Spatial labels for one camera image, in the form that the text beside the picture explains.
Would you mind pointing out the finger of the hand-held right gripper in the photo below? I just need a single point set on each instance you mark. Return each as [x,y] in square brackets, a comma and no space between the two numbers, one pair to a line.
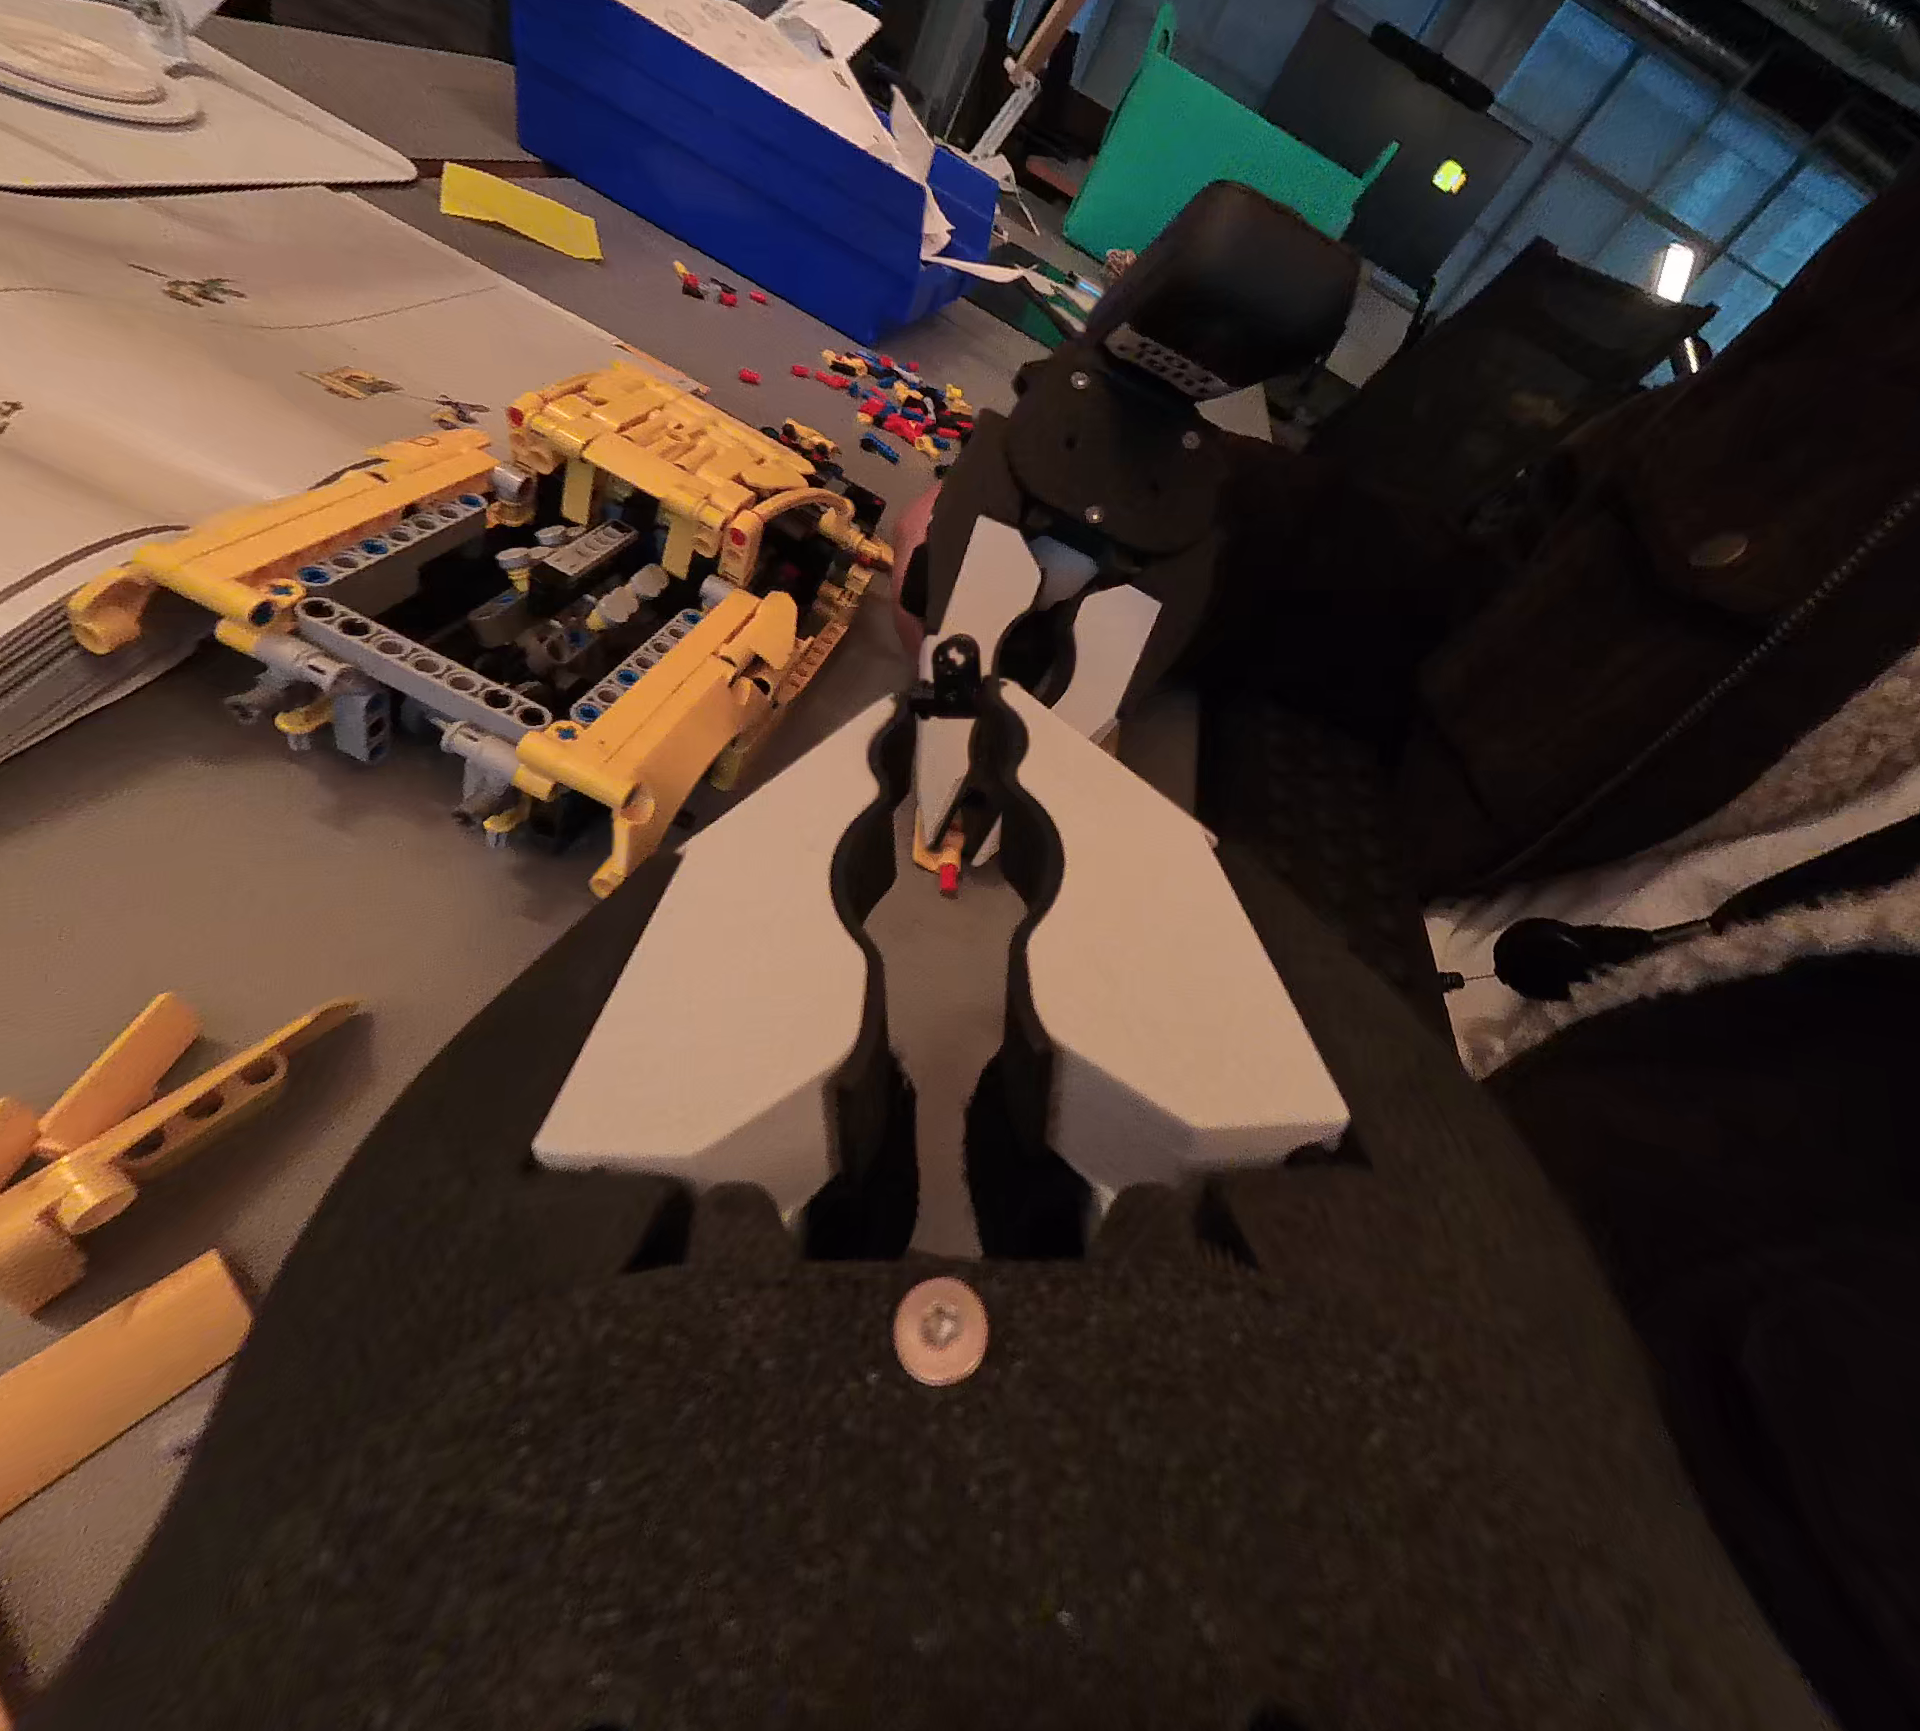
[1111,666]
[982,576]

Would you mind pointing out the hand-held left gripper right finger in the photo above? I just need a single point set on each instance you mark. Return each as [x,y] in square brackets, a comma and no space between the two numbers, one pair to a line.
[1184,1012]

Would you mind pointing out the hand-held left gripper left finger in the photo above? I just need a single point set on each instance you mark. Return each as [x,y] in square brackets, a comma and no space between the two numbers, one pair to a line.
[705,1012]

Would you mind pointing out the small black pin connector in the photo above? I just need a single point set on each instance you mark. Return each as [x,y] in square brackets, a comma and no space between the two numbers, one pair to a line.
[957,666]

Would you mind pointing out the pile of small coloured pins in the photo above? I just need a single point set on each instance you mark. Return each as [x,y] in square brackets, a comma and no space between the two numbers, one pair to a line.
[901,404]

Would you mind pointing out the yellow brick subassembly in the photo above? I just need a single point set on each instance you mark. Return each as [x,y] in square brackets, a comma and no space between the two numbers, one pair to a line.
[942,846]

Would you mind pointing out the yellow toy brick car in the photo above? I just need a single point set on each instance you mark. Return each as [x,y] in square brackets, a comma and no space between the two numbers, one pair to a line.
[644,440]

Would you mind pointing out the pile of yellow brick parts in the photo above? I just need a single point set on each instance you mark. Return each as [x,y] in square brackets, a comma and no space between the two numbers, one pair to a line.
[121,1371]

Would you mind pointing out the person's right forearm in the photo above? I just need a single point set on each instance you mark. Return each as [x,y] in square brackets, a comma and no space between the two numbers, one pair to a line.
[1350,636]

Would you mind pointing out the grey desk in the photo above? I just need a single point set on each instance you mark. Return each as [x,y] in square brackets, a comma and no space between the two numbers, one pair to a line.
[225,922]

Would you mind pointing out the person's right hand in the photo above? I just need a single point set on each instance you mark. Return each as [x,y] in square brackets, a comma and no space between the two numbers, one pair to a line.
[908,562]

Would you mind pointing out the green carry box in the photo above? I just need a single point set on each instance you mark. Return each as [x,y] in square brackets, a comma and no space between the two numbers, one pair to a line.
[1200,140]

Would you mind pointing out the small red black pin cluster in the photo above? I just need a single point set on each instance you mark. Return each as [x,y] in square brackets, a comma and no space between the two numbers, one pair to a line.
[713,286]

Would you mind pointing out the large dark display screen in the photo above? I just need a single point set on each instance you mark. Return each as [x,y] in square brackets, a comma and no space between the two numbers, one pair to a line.
[1395,126]

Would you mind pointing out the yellow holed beam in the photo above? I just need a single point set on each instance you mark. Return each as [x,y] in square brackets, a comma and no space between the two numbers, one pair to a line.
[194,1104]

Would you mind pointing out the blue storage bin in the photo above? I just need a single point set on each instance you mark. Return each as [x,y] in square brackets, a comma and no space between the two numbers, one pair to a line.
[674,140]

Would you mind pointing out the yellow sticky note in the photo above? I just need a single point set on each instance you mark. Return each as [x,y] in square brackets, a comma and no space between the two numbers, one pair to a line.
[518,208]

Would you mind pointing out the heap of white paper bags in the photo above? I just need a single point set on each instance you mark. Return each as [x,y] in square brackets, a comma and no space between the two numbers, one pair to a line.
[721,20]

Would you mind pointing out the person's fleece jacket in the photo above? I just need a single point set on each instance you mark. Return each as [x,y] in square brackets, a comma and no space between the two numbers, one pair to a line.
[1725,712]

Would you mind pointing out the open instruction booklet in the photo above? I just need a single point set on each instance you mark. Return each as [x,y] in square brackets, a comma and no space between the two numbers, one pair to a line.
[225,380]

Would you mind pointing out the white document stand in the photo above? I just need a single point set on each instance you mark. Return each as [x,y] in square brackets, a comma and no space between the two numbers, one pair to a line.
[150,110]

